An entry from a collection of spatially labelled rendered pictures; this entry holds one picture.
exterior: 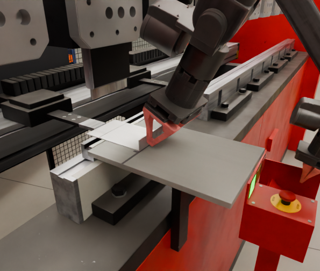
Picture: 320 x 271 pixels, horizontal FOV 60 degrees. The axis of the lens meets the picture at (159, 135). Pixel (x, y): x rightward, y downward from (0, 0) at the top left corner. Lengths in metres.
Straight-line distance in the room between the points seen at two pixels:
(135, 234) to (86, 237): 0.08
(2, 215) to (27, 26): 1.81
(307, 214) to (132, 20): 0.59
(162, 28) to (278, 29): 2.20
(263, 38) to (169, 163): 2.23
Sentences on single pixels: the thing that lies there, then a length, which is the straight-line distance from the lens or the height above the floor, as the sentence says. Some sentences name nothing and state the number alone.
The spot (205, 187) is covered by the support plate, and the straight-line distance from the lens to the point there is 0.40.
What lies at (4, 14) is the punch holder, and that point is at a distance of 0.36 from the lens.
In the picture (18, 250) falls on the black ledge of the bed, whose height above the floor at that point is 0.87.
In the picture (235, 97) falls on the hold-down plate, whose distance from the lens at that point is 1.12.
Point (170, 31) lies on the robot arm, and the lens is 0.42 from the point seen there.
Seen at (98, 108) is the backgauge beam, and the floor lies 0.94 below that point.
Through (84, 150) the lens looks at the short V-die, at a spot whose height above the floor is 0.99.
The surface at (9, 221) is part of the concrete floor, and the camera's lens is 2.04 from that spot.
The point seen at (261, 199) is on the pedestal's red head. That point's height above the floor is 0.78.
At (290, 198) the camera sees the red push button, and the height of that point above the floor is 0.81.
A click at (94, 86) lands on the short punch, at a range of 0.50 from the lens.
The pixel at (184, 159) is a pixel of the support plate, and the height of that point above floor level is 1.00.
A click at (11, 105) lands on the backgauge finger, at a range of 0.73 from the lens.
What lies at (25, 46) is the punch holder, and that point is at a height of 1.19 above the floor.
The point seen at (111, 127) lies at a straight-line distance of 0.59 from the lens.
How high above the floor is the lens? 1.24
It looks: 26 degrees down
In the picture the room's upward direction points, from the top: straight up
